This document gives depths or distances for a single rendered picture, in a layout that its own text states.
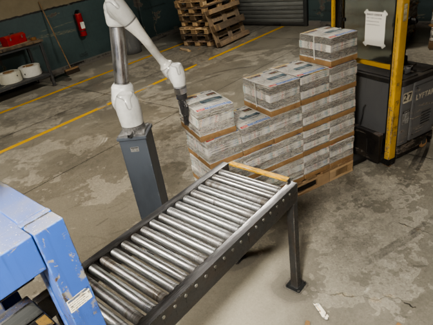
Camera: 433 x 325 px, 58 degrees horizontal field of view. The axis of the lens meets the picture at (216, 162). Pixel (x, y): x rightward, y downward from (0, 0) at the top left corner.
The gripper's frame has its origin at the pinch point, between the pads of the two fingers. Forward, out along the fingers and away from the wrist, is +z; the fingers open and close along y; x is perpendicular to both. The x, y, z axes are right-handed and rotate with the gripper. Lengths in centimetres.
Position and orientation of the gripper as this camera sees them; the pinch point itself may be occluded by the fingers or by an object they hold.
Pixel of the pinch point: (185, 120)
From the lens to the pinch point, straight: 286.0
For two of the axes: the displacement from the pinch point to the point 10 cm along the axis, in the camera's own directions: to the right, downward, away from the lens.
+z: 1.3, 8.7, 4.8
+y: -4.9, -3.7, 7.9
